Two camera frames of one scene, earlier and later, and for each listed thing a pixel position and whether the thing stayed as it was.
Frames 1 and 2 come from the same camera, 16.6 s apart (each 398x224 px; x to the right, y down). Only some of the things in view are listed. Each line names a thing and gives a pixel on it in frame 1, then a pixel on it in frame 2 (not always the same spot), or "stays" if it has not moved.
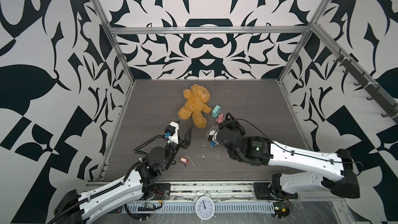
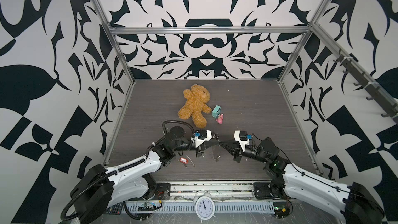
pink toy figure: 220,119 stays
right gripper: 233,123 → 237,153
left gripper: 181,143 → 200,146
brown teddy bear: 196,98 stays
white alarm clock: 204,206 stays
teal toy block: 216,111 stays
